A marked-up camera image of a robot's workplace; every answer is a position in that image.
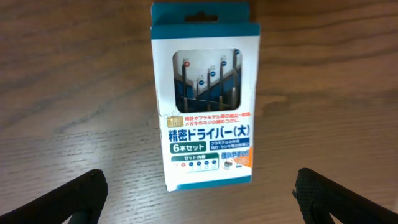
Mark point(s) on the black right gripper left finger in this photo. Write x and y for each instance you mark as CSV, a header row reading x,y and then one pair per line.
x,y
80,200

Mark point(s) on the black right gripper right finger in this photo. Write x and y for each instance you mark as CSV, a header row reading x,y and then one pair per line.
x,y
321,199

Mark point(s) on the blue white screw box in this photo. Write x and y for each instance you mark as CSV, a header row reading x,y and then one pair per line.
x,y
206,58

